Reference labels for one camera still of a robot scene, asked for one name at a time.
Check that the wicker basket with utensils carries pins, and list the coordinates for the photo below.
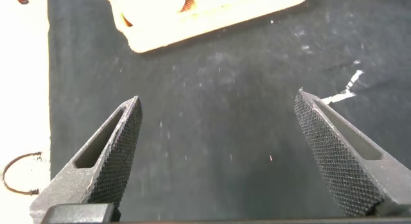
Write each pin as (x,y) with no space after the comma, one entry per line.
(192,22)

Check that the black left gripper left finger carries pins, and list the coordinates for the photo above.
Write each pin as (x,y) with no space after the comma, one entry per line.
(96,176)

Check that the short white scrap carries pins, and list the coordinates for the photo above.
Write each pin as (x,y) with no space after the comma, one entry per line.
(354,79)

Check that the black table cloth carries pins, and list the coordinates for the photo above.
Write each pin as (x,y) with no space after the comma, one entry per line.
(208,121)

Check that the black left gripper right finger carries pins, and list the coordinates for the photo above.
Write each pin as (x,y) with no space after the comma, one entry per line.
(346,172)

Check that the long white scrap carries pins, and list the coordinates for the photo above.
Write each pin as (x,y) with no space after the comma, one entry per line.
(340,97)

